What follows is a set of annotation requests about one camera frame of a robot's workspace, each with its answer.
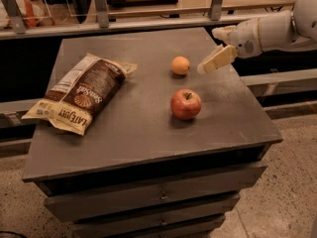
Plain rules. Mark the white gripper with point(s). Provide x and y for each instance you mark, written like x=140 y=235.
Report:
x=245 y=39

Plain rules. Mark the orange fruit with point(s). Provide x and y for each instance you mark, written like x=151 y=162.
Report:
x=180 y=65

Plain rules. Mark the brown chip bag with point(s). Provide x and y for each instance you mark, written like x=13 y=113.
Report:
x=73 y=103

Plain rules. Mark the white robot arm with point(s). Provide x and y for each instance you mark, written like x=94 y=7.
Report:
x=288 y=31

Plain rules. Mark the orange white bag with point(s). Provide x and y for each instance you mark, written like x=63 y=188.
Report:
x=31 y=13

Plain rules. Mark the red apple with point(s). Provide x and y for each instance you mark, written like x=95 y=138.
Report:
x=185 y=104

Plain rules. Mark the grey drawer cabinet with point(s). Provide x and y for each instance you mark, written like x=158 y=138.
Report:
x=107 y=183

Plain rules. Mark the top drawer knob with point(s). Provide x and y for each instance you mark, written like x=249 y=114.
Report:
x=163 y=196

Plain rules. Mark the metal railing frame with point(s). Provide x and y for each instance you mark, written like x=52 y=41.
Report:
x=61 y=20

